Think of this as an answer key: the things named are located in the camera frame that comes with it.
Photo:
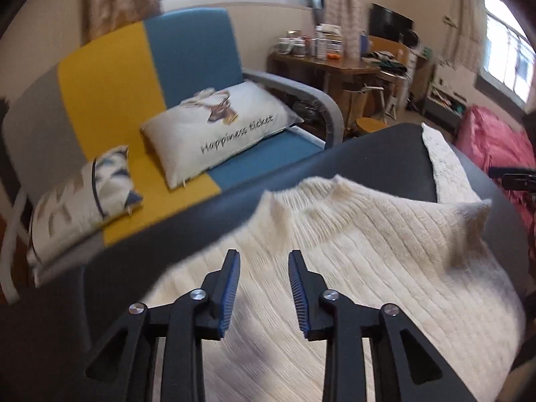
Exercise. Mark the round wooden stool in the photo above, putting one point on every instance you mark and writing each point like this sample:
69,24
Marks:
372,126

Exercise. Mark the pink patterned curtain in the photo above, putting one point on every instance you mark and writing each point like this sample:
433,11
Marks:
343,4

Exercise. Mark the white metal stool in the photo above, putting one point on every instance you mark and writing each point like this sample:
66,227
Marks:
387,92

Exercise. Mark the grey low cabinet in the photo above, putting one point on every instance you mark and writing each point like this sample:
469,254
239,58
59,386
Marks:
444,100

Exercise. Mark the triangle patterned pillow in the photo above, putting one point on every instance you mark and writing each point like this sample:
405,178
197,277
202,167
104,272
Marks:
75,209

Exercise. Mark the beige floral curtain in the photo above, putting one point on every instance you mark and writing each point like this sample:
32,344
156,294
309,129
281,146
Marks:
121,0

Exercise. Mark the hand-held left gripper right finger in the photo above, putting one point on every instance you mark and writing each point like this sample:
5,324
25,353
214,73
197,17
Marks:
299,293

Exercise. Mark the grey yellow blue sofa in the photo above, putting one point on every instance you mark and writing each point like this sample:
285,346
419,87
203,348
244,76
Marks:
104,75

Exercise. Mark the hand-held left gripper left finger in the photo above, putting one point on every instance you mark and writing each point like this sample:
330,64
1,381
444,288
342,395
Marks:
229,293

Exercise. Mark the wooden desk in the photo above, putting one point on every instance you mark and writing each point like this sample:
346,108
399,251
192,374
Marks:
326,60

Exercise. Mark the pink quilt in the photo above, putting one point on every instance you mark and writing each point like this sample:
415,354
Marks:
494,142

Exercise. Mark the small desk fan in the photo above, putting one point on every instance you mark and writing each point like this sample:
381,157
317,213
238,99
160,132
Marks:
410,37

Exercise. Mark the cluster of white jars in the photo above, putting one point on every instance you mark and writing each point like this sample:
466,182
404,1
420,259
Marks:
293,46

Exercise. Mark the white deer print pillow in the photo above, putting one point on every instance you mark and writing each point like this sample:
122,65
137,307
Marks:
234,130

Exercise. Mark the sliding window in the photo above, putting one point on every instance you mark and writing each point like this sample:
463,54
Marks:
511,50

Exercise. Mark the pile of dark clothes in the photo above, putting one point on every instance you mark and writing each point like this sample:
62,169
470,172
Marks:
385,63

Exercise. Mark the white knit sweater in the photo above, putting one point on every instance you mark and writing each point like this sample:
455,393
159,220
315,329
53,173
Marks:
356,238

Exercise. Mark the brown paper bag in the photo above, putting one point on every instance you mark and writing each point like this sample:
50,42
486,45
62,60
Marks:
358,102

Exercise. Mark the black television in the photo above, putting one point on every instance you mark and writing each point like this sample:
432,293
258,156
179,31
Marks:
391,23

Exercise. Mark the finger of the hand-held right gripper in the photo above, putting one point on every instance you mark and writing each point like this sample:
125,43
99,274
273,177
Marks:
519,181

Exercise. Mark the stack of white boxes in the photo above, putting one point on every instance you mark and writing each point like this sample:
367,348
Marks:
328,42

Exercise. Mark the cream curtain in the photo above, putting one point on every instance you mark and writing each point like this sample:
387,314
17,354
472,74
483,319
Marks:
462,21

